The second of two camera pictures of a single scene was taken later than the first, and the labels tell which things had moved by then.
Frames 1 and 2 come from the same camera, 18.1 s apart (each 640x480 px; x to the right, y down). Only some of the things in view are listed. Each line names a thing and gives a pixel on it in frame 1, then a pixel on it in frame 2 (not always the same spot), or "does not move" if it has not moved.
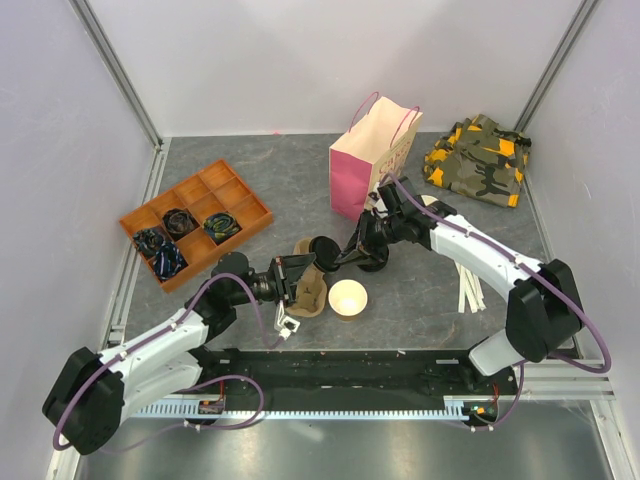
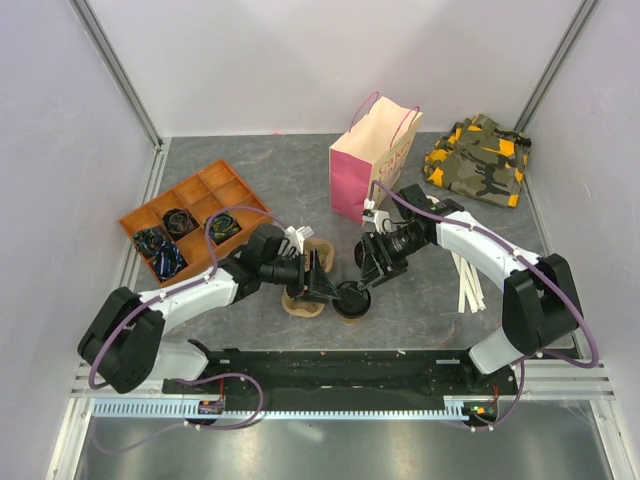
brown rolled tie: [180, 222] does not move
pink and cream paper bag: [375, 152] does not move
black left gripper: [284, 290] -> [313, 285]
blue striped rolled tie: [168, 260] does not move
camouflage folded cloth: [480, 161] does not move
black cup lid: [326, 251] -> [352, 302]
